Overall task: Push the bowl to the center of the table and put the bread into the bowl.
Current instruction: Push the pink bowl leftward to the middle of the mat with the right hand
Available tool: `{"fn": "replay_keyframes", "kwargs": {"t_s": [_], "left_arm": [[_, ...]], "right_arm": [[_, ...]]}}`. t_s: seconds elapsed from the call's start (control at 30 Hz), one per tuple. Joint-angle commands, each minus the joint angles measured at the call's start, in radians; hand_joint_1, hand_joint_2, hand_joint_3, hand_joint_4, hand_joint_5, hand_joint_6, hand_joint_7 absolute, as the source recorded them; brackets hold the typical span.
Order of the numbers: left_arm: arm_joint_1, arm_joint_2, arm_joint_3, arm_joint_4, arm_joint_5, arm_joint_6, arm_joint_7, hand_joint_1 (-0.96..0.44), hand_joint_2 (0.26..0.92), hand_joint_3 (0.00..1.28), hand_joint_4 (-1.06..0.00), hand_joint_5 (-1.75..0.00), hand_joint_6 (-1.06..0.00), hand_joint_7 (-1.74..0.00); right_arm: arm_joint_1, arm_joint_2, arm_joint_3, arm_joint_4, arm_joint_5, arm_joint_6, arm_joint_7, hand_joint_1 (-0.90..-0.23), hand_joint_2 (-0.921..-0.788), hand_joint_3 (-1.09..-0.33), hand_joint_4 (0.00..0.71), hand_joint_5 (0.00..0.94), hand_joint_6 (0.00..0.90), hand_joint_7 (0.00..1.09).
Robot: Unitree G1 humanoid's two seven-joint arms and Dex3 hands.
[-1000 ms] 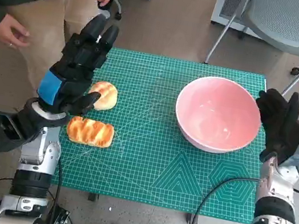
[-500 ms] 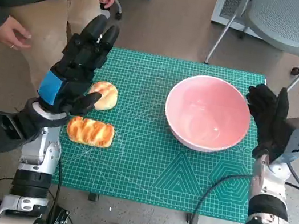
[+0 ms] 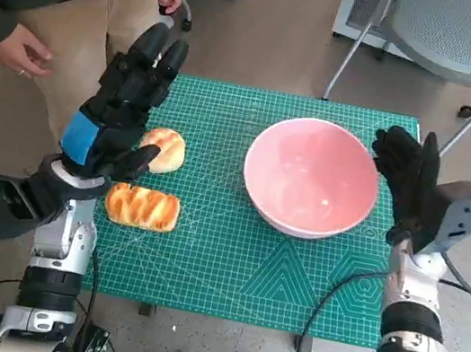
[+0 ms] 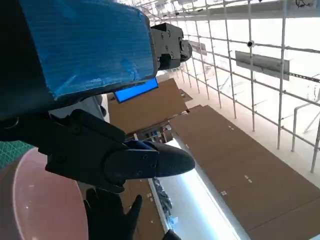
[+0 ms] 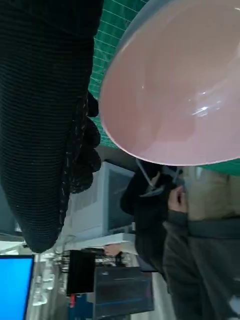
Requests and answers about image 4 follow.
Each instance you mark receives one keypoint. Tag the black left hand blue tape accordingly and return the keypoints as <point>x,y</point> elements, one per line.
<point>87,50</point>

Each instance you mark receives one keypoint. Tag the black gloved right hand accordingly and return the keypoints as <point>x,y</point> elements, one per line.
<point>107,217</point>

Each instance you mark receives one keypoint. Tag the pink bowl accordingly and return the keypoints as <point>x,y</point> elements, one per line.
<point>45,205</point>

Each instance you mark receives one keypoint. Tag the blue monitor screen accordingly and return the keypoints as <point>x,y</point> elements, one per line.
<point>135,91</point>

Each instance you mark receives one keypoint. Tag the small brown board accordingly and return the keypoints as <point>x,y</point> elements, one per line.
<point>155,110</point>

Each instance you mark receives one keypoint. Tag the green cutting mat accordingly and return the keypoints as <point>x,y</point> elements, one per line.
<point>10,152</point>

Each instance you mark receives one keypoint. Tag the large brown board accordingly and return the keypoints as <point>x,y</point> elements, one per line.
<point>237,170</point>

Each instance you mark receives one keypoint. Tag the white metal rack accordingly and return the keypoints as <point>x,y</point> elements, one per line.
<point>226,37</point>

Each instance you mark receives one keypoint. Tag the grey plate on rack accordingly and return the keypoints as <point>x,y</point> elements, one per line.
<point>262,63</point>

